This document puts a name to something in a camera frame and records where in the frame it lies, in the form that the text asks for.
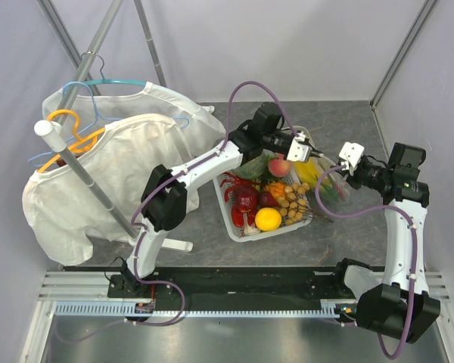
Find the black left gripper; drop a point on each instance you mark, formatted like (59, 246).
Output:
(313, 151)

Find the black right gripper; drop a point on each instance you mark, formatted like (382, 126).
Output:
(352, 179)

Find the yellow banana bunch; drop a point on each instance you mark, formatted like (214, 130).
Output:
(310, 172)

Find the clear polka dot zip bag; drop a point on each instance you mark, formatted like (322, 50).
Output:
(337, 180)

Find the green scallion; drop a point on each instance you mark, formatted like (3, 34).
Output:
(330, 193)

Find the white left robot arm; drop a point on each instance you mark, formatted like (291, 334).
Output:
(164, 201)

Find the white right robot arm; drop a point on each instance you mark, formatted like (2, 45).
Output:
(398, 305)

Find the white plastic basket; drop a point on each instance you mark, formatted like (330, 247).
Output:
(249, 141)

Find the pink peach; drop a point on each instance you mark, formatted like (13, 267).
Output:
(279, 168)

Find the brown longan bunch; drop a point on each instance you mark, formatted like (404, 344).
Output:
(295, 206)

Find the green cantaloupe melon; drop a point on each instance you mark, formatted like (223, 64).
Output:
(252, 169)

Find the dark red beet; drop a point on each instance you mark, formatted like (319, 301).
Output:
(266, 199)

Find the orange fruit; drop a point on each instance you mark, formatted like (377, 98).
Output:
(268, 219)

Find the white garlic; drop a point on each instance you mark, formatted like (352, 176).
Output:
(250, 230)

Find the white shirt on blue hanger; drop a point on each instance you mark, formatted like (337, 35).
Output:
(202, 133)

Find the orange hanger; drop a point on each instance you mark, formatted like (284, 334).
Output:
(62, 127)

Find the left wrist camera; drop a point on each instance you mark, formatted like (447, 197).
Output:
(300, 149)

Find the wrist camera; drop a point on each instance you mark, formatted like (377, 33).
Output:
(350, 155)
(300, 149)

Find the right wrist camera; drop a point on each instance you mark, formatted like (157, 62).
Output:
(350, 155)

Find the white cable tray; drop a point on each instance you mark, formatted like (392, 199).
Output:
(134, 310)

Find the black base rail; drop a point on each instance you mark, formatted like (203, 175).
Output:
(233, 287)

